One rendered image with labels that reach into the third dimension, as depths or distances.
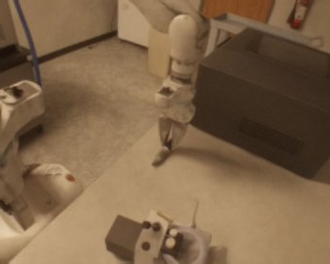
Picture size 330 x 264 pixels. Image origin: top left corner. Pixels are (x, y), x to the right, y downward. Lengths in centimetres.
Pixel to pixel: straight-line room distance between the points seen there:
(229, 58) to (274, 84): 15
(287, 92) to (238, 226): 38
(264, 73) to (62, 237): 67
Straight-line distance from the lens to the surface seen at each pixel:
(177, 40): 53
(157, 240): 46
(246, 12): 376
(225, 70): 72
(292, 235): 71
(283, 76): 71
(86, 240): 59
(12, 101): 31
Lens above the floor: 143
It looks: 41 degrees down
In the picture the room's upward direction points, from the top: 9 degrees clockwise
